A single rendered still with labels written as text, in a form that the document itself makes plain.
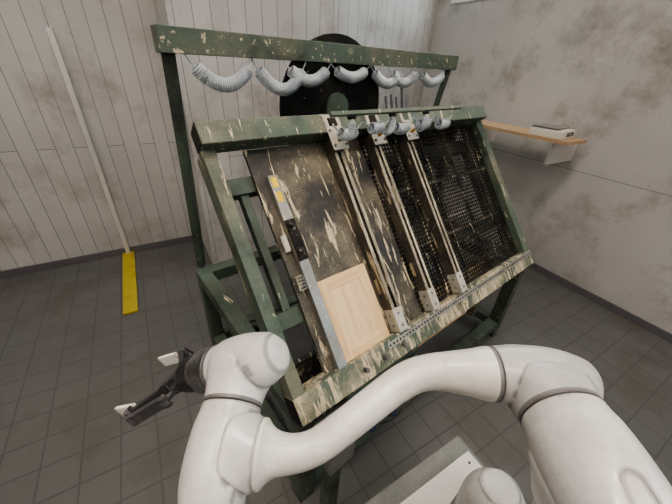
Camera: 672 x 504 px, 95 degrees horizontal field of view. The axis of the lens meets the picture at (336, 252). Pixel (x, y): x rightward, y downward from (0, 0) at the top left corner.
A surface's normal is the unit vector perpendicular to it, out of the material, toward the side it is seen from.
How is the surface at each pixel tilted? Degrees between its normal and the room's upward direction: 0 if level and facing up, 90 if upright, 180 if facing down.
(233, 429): 13
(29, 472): 0
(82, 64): 90
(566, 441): 52
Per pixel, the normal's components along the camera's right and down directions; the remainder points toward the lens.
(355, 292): 0.51, -0.19
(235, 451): 0.14, -0.61
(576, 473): -0.80, -0.50
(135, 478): 0.05, -0.85
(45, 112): 0.50, 0.47
